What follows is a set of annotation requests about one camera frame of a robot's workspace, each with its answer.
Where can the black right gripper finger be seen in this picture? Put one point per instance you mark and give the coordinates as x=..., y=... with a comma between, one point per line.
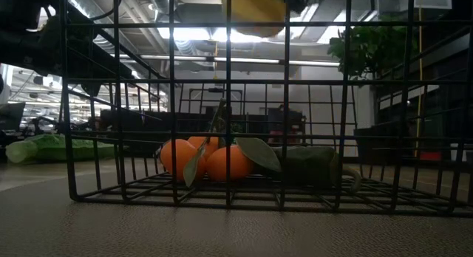
x=295, y=0

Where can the green romaine lettuce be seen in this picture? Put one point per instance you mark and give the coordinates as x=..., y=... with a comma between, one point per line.
x=55, y=148

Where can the dark green pepper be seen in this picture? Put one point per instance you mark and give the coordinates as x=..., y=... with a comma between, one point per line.
x=306, y=164

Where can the mandarin cluster with twig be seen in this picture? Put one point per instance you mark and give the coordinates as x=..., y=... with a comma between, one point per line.
x=244, y=164

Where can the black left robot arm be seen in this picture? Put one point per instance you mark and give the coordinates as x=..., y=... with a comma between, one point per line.
x=18, y=39

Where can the long ceiling light tube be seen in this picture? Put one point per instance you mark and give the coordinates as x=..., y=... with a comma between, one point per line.
x=251, y=60

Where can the green potted plant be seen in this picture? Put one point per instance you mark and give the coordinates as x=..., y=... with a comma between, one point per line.
x=369, y=46

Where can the dark computer monitor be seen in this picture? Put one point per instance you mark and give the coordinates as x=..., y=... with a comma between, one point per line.
x=11, y=116

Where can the bright ceiling light panel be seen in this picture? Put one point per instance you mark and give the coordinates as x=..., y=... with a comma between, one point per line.
x=199, y=33

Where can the red orange box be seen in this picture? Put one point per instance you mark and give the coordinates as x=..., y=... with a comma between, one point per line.
x=430, y=156

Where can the grey round mat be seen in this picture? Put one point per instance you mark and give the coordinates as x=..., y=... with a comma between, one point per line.
x=221, y=235

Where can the silver ventilation duct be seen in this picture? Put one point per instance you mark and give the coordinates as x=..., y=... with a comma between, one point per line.
x=184, y=46

